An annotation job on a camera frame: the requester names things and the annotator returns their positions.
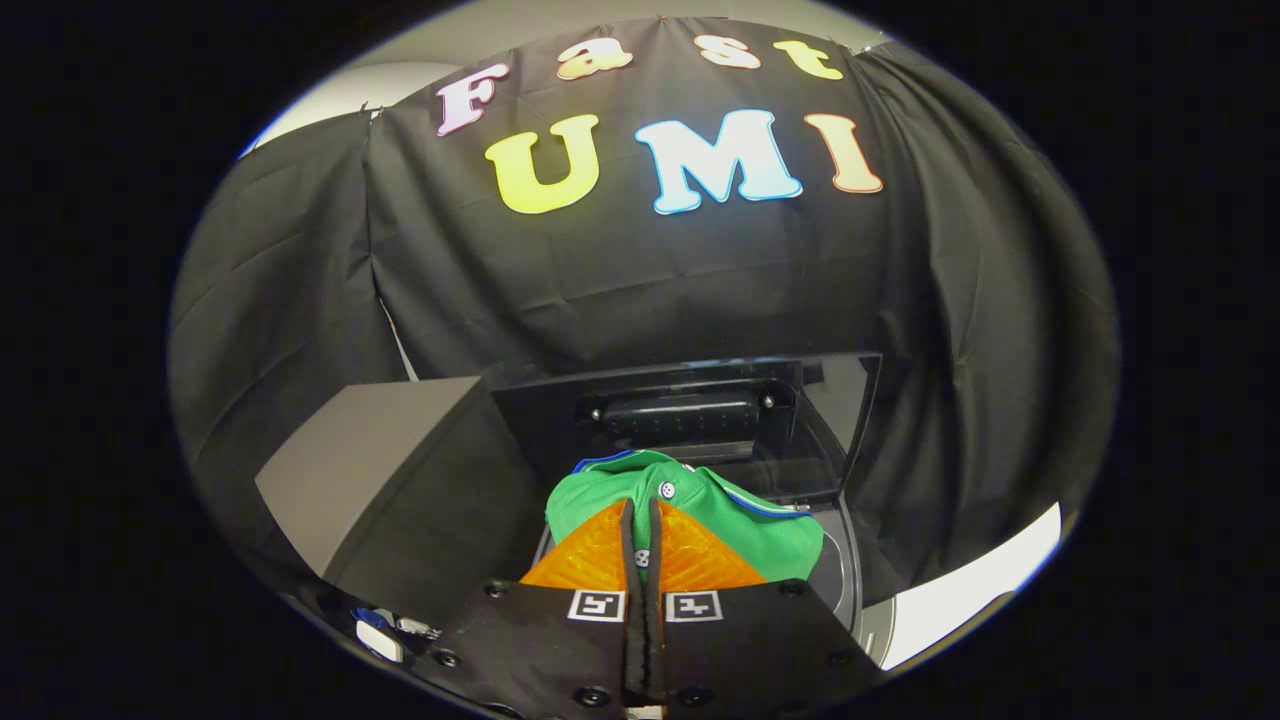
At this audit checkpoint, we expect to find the green polo shirt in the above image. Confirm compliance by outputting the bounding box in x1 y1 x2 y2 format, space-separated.
545 450 826 586

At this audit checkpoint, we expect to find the black backdrop cloth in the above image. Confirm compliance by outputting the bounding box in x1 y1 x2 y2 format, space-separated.
168 15 1121 611

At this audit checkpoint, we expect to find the white flat sheet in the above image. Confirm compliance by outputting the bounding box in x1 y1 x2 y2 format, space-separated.
880 502 1063 671

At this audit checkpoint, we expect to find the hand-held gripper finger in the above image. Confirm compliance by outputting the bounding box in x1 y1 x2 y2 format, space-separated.
430 498 646 717
645 498 886 717

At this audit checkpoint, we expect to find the grey cabinet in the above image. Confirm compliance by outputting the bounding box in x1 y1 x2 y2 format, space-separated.
255 375 553 626

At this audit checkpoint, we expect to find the small white blue object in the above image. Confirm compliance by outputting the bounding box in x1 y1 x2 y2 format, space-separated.
350 605 441 663

